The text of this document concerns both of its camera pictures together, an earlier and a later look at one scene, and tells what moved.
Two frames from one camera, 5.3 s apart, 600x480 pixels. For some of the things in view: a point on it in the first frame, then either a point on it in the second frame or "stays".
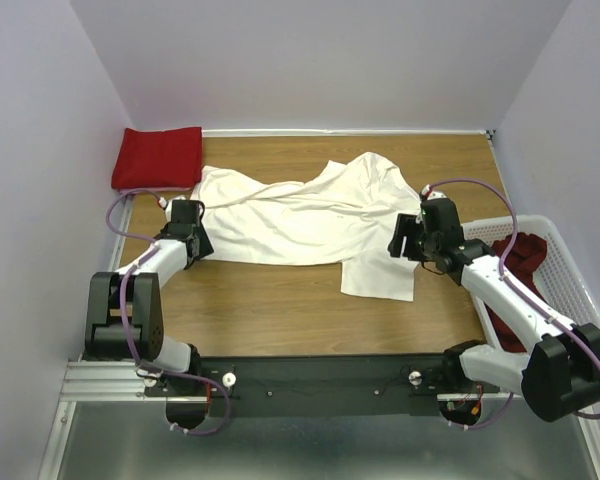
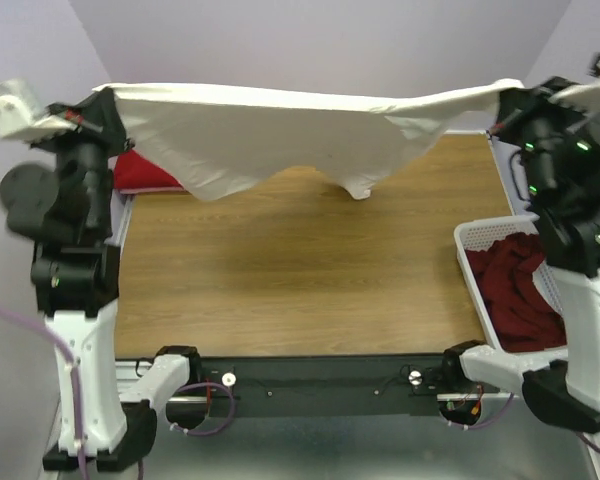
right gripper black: (407, 225) → (519, 104)
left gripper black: (206, 247) → (98, 117)
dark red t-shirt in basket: (519, 268) stays
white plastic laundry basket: (556, 280) stays
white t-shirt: (348, 217) → (206, 138)
